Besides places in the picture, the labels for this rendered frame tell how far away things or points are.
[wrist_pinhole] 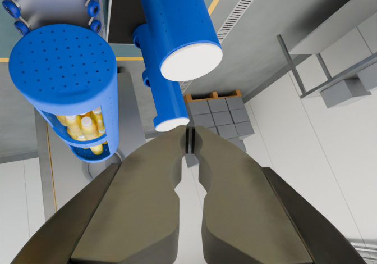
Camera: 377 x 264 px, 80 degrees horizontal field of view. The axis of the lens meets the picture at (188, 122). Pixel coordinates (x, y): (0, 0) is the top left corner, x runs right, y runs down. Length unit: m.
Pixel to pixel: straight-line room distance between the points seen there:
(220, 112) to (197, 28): 3.31
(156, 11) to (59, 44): 0.43
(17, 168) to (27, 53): 4.84
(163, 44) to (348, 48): 3.17
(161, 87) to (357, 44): 2.78
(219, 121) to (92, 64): 3.50
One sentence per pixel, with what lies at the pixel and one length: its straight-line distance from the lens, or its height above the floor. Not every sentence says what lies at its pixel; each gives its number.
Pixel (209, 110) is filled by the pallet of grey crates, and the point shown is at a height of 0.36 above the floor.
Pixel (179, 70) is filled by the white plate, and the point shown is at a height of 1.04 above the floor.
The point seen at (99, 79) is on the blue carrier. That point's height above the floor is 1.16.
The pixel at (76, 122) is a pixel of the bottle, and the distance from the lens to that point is 1.09.
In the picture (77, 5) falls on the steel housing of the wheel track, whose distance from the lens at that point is 0.84.
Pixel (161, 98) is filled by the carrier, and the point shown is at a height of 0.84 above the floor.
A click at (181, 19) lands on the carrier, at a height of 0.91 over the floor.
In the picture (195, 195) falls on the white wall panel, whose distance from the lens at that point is 5.82.
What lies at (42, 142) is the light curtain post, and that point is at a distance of 1.79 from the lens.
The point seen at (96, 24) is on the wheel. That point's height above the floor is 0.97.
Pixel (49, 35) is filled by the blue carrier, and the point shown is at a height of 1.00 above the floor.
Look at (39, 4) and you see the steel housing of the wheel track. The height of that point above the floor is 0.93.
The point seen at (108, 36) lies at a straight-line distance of 2.18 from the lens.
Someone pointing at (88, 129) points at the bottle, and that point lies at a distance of 1.06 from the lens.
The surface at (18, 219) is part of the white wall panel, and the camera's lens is 5.45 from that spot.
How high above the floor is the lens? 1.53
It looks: 15 degrees down
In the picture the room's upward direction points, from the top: 164 degrees clockwise
